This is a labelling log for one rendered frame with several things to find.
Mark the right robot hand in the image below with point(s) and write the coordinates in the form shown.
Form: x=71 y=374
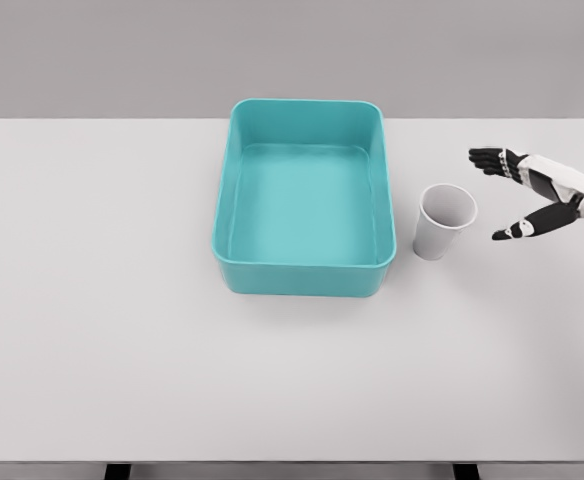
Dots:
x=567 y=182

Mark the white paper cup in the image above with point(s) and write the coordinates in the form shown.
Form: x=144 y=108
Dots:
x=437 y=235

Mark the teal plastic basket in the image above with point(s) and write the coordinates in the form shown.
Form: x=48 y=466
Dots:
x=304 y=210

